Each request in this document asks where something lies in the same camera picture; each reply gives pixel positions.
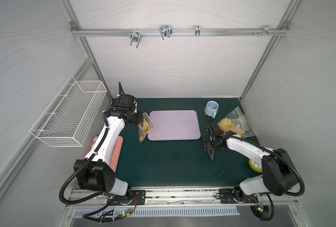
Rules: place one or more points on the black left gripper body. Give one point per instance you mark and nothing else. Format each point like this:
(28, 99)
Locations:
(138, 119)

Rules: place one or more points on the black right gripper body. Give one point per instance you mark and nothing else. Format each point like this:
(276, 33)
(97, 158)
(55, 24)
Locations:
(211, 141)

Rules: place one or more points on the resealable bag with duck print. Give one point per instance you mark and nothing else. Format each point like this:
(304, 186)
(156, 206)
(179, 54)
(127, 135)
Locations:
(145, 127)

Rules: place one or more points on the resealable bag table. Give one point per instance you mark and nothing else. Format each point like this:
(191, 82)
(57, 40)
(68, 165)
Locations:
(235, 121)

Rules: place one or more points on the clear resealable bag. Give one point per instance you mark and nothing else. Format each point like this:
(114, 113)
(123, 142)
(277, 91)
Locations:
(248, 124)

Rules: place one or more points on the metal tongs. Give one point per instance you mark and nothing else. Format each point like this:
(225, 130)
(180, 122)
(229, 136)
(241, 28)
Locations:
(211, 154)

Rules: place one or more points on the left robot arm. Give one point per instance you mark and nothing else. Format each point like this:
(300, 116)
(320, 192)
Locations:
(93, 173)

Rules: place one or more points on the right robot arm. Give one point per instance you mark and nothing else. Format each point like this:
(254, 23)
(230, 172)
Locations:
(278, 177)

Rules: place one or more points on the light blue ceramic mug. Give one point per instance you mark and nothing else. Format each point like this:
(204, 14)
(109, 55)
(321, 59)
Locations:
(211, 109)

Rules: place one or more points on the lilac plastic tray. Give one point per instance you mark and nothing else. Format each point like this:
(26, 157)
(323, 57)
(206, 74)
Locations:
(174, 125)

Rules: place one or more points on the pink tray with checked cloth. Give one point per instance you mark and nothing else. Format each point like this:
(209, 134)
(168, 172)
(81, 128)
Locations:
(116, 151)

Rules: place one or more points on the green bowl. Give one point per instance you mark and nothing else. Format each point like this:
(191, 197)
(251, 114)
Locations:
(255, 166)

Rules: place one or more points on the metal hook clamp left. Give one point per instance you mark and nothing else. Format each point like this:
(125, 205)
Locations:
(135, 38)

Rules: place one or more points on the metal hook clamp middle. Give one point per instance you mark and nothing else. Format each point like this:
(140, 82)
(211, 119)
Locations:
(165, 31)

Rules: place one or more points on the metal hook clamp small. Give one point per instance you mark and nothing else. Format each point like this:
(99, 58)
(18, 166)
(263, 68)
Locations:
(197, 30)

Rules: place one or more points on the metal hook clamp right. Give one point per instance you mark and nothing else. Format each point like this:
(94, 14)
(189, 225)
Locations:
(266, 32)

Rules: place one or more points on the white wire basket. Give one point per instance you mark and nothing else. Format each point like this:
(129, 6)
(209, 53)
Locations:
(67, 120)

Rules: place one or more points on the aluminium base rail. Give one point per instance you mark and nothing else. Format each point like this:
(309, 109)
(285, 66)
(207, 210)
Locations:
(184, 196)

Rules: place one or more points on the aluminium cross rail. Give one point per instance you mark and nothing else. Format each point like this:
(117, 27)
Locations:
(188, 32)

